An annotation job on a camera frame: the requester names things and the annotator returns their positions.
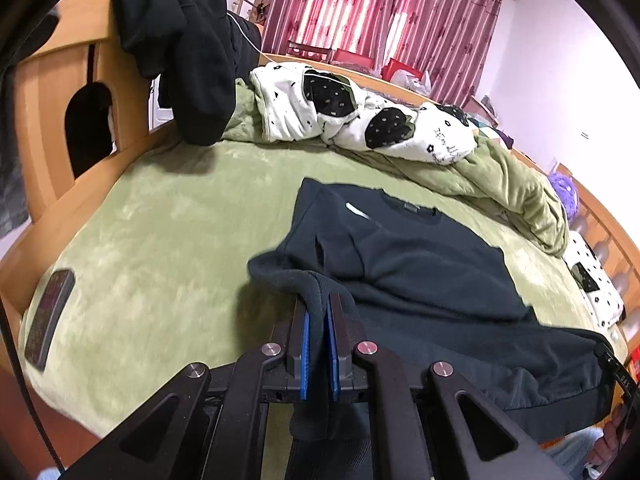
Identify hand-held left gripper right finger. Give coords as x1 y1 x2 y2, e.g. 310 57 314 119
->
325 292 576 480

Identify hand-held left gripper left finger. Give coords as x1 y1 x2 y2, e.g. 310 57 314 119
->
65 300 313 480

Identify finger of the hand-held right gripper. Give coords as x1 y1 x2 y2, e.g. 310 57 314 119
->
595 342 620 367

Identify dark navy sweatshirt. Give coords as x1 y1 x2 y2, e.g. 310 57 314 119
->
247 177 618 442

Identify person's right hand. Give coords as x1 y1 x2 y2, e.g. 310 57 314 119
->
587 405 633 476

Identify white patterned pillow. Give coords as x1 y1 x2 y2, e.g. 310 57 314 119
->
562 230 627 329

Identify person's blue jeans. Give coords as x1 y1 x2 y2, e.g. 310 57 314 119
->
542 429 603 480

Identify purple plush toy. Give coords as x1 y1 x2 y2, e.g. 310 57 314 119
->
547 171 581 219

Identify green quilt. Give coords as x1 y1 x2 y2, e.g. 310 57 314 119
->
222 77 571 257

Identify white black-patterned duvet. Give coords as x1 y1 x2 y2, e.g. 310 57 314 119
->
249 62 479 166

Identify colourful checked cloth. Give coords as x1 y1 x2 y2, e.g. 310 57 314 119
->
470 110 516 148

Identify dark remote control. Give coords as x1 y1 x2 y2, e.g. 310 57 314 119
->
24 269 76 374

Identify white plastic bag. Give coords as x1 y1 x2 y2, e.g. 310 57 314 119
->
392 67 434 97

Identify red chair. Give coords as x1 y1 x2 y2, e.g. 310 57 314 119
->
382 57 426 81
332 49 374 69

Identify wooden chair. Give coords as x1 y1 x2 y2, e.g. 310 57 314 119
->
287 40 332 64

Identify black jacket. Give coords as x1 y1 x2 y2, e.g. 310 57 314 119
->
226 12 264 82

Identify black hoodie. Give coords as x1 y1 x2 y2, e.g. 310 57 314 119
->
95 0 238 146

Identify grey plaid cloth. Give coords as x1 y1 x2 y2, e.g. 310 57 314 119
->
0 15 57 237

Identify red floral curtain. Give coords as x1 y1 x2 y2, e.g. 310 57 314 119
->
260 0 504 109

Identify wooden coat rack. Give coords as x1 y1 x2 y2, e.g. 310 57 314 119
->
235 0 272 24

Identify black cable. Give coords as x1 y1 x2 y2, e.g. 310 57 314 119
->
0 285 67 472

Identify thin white cable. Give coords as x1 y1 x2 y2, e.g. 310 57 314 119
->
227 11 351 88

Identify wooden bed frame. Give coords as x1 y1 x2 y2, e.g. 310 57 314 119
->
0 0 640 480

